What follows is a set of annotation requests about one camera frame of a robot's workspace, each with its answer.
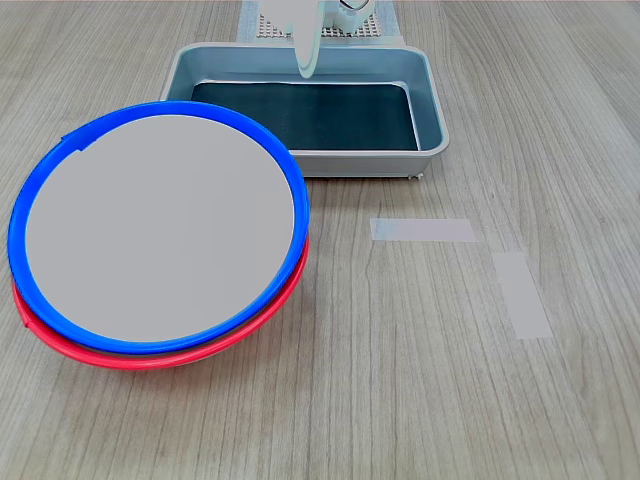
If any white plate with blue rim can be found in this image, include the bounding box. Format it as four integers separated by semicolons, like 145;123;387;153
6;99;311;357

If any black mat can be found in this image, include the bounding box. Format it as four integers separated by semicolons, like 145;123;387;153
190;81;420;152

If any steel tray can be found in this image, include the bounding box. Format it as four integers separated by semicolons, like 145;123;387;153
159;42;451;180

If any pale tape strip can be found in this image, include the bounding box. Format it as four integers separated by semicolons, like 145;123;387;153
370;218;477;244
491;251;555;341

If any white plate with red rim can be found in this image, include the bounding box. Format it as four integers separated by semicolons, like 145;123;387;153
11;233;311;372

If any pale perforated base plate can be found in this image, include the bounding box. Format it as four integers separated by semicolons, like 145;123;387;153
255;11;382;40

